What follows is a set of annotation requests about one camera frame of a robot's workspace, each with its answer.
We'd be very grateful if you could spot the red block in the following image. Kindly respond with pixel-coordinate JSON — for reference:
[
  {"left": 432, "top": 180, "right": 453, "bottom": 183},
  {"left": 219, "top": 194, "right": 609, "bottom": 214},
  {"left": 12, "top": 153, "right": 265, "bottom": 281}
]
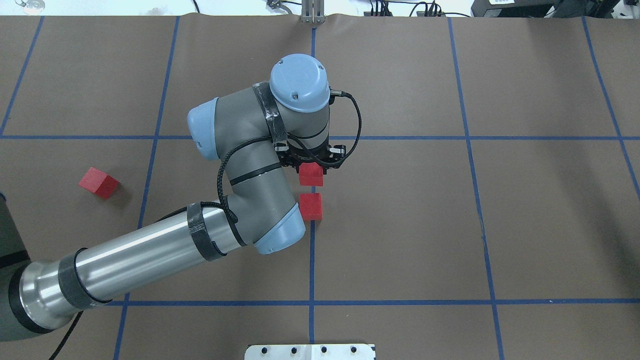
[
  {"left": 78, "top": 167, "right": 121, "bottom": 199},
  {"left": 298, "top": 193, "right": 323, "bottom": 222},
  {"left": 297, "top": 162, "right": 325, "bottom": 187}
]

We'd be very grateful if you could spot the aluminium frame post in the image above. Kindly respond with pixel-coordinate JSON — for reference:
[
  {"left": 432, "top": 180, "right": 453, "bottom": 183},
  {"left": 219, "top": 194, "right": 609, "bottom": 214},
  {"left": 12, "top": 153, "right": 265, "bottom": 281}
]
[{"left": 300, "top": 0, "right": 326, "bottom": 25}]

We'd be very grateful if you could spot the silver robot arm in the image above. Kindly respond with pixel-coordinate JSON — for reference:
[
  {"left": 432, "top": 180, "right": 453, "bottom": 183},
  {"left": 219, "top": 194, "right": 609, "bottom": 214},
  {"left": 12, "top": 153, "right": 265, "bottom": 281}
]
[{"left": 1, "top": 54, "right": 351, "bottom": 342}]

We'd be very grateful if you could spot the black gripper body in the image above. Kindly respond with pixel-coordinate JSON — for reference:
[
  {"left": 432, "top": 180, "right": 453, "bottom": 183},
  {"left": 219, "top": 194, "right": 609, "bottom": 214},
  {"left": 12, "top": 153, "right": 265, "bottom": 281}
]
[{"left": 276, "top": 143, "right": 348, "bottom": 174}]

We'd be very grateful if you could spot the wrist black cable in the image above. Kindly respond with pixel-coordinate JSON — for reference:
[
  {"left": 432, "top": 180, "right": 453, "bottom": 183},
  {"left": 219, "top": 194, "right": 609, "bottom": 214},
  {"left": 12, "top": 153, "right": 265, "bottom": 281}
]
[{"left": 216, "top": 90, "right": 363, "bottom": 251}]

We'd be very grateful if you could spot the white pedestal column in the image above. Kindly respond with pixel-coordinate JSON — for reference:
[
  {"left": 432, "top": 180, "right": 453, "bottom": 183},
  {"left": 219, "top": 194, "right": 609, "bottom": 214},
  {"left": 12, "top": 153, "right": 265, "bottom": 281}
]
[{"left": 244, "top": 343, "right": 377, "bottom": 360}]

